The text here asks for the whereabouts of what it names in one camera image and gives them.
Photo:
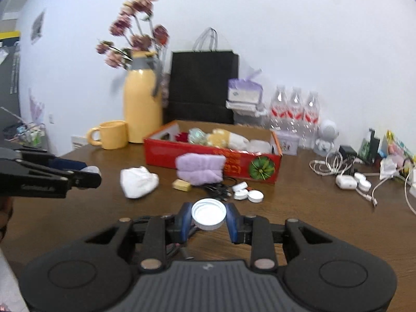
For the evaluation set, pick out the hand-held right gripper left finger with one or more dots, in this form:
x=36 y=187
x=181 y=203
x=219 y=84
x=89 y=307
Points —
x=185 y=222

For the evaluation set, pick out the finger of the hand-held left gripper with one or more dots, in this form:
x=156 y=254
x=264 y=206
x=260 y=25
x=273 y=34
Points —
x=48 y=182
x=66 y=164

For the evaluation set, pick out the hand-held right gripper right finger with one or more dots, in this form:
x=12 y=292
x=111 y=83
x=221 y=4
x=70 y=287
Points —
x=232 y=222

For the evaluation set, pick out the white round lid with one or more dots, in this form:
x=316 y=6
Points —
x=208 y=214

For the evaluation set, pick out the small white cap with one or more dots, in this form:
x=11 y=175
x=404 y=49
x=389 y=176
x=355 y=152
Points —
x=240 y=195
x=255 y=196
x=240 y=187

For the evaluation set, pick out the light purple towel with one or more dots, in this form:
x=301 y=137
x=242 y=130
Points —
x=200 y=169

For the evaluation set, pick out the white cloth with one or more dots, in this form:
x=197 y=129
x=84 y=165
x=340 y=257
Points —
x=138 y=182

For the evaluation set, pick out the red cardboard box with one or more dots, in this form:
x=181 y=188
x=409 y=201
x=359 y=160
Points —
x=162 y=154

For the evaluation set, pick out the white plastic container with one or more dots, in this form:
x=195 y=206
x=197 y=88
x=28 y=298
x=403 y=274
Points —
x=260 y=146

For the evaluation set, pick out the beige plush toy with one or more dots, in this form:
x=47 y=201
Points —
x=224 y=139

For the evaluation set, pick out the red rose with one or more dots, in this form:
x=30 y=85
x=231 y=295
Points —
x=183 y=137

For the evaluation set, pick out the iridescent plastic bag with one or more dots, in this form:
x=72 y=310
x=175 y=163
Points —
x=197 y=136

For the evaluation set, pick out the person's left hand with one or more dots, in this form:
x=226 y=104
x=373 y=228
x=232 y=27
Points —
x=5 y=216

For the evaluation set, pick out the white brochure box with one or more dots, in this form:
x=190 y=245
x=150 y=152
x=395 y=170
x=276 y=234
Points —
x=79 y=143

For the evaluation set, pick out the small yellow block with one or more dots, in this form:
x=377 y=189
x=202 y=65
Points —
x=182 y=185

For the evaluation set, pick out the yellow mug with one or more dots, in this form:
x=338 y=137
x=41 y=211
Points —
x=113 y=135

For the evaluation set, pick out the yellow thermos jug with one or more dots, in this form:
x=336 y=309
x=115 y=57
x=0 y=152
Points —
x=141 y=110

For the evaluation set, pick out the clear snack bag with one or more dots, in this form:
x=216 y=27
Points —
x=250 y=119

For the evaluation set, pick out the person's white clothing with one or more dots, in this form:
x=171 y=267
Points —
x=9 y=286

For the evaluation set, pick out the white flat box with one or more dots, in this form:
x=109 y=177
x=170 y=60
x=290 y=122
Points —
x=243 y=106

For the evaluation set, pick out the clear water bottle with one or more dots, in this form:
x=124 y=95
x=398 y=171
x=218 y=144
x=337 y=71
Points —
x=312 y=115
x=296 y=112
x=279 y=110

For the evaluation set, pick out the white robot toy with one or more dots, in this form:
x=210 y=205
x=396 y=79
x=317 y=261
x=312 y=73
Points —
x=326 y=136

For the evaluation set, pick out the purple white tissue pack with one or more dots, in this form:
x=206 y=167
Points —
x=243 y=91

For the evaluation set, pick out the black charger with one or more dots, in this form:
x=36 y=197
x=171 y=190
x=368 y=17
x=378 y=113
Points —
x=347 y=152

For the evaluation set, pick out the small white round case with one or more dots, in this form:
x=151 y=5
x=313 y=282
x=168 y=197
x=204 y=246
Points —
x=360 y=177
x=364 y=185

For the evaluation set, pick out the black paper bag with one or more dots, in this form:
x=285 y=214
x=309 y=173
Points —
x=201 y=84

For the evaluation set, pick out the dried rose bouquet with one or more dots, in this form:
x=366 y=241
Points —
x=136 y=39

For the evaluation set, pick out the black stand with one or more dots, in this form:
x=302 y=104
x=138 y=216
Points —
x=374 y=144

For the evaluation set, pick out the crumpled white tissue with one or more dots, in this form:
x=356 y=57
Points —
x=388 y=167

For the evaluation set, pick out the colourful snack packets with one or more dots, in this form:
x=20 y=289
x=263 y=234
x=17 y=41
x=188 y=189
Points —
x=399 y=149

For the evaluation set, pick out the white charger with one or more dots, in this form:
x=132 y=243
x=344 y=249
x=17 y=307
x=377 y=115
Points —
x=412 y=185

